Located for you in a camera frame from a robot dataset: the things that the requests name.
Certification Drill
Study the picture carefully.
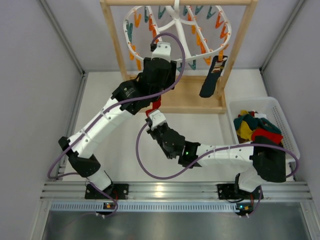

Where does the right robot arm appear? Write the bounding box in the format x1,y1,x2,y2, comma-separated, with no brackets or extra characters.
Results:
146,122,287,193

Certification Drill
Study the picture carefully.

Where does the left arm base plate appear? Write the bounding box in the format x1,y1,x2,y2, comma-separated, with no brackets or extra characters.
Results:
84,183,129,200

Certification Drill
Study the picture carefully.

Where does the wooden hanger stand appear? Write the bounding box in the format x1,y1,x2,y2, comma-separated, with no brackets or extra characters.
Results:
100,0,258,114

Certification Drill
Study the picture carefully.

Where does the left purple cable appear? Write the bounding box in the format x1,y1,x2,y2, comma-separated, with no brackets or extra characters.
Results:
47,32,186,218

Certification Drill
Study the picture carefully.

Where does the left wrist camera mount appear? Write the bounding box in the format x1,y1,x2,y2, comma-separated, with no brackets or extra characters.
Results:
151,41,172,62

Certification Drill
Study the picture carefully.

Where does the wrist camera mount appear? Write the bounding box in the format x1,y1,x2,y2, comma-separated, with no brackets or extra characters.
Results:
151,41,172,62
146,109,167,131

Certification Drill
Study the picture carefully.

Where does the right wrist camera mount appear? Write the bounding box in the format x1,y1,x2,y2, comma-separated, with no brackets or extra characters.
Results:
146,109,167,131

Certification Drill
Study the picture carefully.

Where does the white plastic basket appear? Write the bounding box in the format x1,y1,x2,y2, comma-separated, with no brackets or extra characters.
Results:
227,96,300,159

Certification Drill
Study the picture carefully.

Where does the red sock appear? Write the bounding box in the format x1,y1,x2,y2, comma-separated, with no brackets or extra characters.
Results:
251,128,283,144
145,96,162,117

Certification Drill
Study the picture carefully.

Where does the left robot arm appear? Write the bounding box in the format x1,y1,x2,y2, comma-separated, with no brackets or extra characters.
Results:
58,57,177,194

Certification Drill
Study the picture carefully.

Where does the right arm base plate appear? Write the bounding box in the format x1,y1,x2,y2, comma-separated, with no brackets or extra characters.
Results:
217,183,262,201

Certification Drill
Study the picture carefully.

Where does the grey slotted cable duct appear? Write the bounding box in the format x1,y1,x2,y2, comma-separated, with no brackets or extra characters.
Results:
50,201,251,213

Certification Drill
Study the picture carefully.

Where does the black sock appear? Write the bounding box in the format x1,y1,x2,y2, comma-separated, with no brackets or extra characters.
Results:
199,55,228,98

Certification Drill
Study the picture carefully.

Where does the teal sock in basket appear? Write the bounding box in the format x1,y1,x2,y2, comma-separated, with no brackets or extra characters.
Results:
233,113,282,135

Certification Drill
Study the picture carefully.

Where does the yellow sock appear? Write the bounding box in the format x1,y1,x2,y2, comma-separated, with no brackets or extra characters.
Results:
236,121,255,141

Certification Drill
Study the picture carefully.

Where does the purple cable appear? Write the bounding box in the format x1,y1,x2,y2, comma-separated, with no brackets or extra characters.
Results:
47,32,186,218
135,122,301,218

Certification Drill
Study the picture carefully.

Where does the aluminium rail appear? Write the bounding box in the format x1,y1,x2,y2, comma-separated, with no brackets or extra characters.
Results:
40,181,313,202

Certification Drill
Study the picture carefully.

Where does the white oval clip hanger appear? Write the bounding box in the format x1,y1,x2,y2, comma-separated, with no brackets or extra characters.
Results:
123,5,232,69

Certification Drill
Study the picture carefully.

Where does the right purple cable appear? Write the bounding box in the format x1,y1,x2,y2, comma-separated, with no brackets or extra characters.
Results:
135,122,301,218

